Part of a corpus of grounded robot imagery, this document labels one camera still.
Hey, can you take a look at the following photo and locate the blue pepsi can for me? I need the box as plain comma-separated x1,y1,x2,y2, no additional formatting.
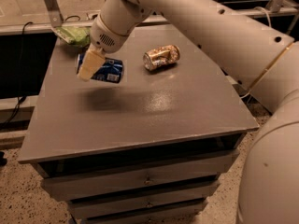
77,53,124,83

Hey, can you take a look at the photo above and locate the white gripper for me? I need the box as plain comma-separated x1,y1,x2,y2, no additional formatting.
77,14,129,81

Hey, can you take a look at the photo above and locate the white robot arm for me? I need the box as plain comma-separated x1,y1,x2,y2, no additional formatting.
78,0,299,224

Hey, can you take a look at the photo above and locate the gold crushed can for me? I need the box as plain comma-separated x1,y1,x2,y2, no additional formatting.
143,45,180,71

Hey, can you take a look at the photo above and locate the grey metal railing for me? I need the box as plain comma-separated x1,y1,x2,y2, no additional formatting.
0,0,298,35

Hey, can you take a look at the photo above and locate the grey drawer cabinet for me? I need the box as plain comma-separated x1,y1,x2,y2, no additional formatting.
19,25,257,224

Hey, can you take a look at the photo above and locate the black cable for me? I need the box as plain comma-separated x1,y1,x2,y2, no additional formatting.
0,21,35,133

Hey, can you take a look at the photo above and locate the green chip bag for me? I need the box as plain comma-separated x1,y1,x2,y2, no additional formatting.
52,26,90,48

